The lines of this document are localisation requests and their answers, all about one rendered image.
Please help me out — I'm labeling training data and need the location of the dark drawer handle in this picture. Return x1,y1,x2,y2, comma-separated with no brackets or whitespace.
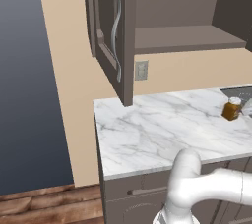
127,186,169,196

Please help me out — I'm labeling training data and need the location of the amber jar with white lid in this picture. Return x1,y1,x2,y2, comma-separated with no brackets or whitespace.
220,96,243,122

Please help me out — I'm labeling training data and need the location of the curved silver door handle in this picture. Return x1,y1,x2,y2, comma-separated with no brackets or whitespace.
110,0,123,84

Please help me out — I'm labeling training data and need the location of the open grey cabinet door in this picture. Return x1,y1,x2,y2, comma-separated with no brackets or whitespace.
83,0,138,107

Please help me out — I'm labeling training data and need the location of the grey wall cabinet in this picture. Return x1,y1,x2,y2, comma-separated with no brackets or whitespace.
133,0,252,55

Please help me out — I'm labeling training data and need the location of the grey base cabinet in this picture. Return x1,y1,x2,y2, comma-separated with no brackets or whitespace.
94,116,252,224

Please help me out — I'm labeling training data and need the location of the grey wall socket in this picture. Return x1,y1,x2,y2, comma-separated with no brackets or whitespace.
134,60,150,82

